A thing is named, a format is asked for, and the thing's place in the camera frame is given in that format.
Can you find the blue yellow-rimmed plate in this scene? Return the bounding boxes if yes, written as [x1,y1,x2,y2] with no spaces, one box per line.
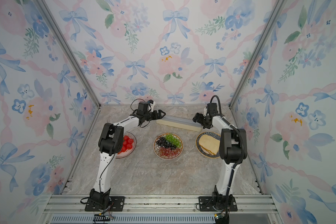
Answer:
[195,131,222,159]

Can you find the right aluminium corner post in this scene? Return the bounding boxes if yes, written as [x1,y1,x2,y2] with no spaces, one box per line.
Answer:
[229,0,286,110]

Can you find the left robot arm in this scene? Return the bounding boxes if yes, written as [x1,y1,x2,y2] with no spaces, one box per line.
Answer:
[87,100,166,211]

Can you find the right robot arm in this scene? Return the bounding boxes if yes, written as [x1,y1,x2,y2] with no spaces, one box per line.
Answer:
[193,103,247,211]

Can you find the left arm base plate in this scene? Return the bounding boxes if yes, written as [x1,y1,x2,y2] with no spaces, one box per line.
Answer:
[85,196,125,212]

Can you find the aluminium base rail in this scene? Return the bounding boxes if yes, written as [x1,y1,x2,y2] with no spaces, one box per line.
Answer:
[39,195,282,224]

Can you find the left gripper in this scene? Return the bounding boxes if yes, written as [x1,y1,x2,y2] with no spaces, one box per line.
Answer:
[145,110,166,122]

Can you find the red strawberries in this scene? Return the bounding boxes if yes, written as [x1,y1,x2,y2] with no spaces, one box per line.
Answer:
[118,135,134,154]

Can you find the bread slices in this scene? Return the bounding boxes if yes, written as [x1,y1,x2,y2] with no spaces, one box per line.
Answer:
[198,134,220,155]

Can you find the green grapes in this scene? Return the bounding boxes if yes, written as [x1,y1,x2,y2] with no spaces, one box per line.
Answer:
[165,134,182,148]

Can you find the aluminium corner post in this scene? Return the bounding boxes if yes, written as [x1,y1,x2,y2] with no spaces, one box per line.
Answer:
[229,0,286,110]
[33,1,101,109]

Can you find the red grapes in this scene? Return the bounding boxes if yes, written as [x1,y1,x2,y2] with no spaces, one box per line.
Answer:
[158,147,182,159]

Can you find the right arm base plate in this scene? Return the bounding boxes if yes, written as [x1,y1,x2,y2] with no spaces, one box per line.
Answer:
[198,195,238,212]

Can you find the left aluminium corner post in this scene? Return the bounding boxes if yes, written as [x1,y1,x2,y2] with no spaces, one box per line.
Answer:
[33,1,101,109]

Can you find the patterned fruit plate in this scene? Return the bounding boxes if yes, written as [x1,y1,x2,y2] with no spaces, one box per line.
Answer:
[154,133,183,160]

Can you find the plastic wrap dispenser box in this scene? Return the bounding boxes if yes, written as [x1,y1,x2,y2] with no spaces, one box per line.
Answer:
[156,115,203,132]

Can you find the glass plate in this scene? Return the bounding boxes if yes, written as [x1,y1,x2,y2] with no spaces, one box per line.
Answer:
[116,132,137,159]

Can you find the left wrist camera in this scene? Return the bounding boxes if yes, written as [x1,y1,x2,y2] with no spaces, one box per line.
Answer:
[147,99,155,112]

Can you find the black grapes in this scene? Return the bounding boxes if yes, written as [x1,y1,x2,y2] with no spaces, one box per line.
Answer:
[156,136,176,149]

